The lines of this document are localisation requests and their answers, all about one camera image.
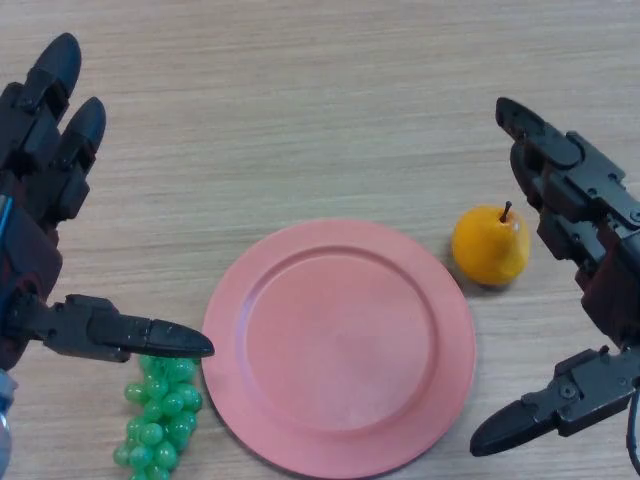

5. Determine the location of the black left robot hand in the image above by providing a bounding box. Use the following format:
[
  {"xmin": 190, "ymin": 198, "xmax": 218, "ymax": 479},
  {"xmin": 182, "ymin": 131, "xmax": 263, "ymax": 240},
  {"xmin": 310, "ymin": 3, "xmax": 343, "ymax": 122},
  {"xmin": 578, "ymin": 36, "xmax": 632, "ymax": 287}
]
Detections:
[{"xmin": 0, "ymin": 32, "xmax": 216, "ymax": 374}]

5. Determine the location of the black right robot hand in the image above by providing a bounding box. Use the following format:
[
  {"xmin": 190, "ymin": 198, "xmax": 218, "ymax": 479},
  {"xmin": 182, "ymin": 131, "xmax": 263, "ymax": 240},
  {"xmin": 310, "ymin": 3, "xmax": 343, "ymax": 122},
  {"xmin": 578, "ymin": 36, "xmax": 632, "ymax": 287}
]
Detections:
[{"xmin": 468, "ymin": 96, "xmax": 640, "ymax": 457}]

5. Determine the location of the yellow pear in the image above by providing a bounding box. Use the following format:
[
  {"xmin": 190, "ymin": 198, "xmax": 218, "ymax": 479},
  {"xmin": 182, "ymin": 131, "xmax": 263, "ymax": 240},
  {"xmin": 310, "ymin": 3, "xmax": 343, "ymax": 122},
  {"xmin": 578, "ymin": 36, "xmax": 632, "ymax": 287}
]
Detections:
[{"xmin": 451, "ymin": 200, "xmax": 531, "ymax": 288}]

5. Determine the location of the pink round plate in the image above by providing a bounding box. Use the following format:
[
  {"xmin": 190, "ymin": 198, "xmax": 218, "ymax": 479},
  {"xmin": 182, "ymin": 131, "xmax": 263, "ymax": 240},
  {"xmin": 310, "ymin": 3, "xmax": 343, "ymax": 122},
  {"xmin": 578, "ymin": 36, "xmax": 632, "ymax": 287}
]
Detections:
[{"xmin": 201, "ymin": 217, "xmax": 478, "ymax": 474}]

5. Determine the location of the green grape bunch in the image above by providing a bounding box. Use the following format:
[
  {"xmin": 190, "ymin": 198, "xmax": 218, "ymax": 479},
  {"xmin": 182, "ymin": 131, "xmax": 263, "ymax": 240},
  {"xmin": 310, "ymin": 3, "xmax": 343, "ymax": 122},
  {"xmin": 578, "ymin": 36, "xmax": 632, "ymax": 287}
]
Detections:
[{"xmin": 112, "ymin": 353, "xmax": 204, "ymax": 480}]

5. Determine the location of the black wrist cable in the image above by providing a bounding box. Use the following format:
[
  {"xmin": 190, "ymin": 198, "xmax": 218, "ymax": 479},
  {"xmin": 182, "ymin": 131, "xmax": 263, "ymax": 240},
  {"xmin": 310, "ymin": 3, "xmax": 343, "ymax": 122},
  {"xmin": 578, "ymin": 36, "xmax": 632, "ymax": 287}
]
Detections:
[{"xmin": 624, "ymin": 389, "xmax": 640, "ymax": 474}]

